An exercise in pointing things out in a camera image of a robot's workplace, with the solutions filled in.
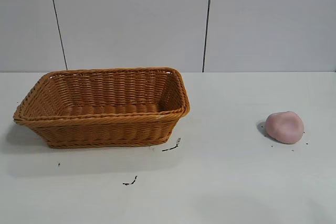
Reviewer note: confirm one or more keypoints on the pink round bun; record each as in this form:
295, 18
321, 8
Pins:
284, 128

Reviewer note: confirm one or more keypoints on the brown woven wicker basket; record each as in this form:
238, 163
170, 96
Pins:
105, 129

